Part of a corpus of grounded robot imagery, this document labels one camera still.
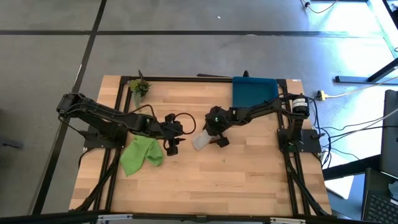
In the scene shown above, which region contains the black floor cable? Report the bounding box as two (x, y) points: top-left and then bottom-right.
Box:
(299, 0), (339, 14)

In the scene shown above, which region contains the black slanted desk bar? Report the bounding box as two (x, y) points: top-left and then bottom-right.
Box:
(322, 154), (382, 181)

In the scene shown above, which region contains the pale power cable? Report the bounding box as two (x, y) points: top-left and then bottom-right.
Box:
(325, 75), (398, 99)

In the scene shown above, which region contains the black desk leg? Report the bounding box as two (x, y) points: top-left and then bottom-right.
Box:
(335, 57), (398, 85)

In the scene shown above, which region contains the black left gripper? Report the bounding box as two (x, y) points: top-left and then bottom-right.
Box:
(160, 121), (187, 156)

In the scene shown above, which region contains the black aluminium table frame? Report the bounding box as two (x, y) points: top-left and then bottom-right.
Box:
(70, 70), (332, 218)

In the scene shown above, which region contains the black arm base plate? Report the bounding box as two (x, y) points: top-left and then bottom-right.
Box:
(277, 128), (322, 153)
(83, 124), (128, 149)

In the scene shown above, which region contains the white board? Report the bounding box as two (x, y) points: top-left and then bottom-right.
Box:
(323, 151), (356, 200)

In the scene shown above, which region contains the blue basket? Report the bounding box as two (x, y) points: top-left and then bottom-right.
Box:
(231, 76), (280, 108)

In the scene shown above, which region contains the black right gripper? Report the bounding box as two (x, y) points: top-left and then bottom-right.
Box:
(203, 107), (234, 145)

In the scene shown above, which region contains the green artificial potted plant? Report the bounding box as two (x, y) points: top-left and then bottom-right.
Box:
(128, 77), (152, 113)

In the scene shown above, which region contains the black overhead rig bar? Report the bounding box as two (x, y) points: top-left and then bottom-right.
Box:
(0, 210), (398, 224)

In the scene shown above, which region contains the black laptop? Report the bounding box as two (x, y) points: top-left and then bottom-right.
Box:
(361, 167), (398, 224)

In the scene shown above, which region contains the green microfiber towel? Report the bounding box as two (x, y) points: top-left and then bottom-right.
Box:
(119, 134), (165, 177)

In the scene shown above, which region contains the grey waffle microfiber towel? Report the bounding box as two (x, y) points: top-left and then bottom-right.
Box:
(191, 129), (219, 151)

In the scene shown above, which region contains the black monitor panel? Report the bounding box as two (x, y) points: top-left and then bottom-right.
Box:
(379, 89), (398, 180)

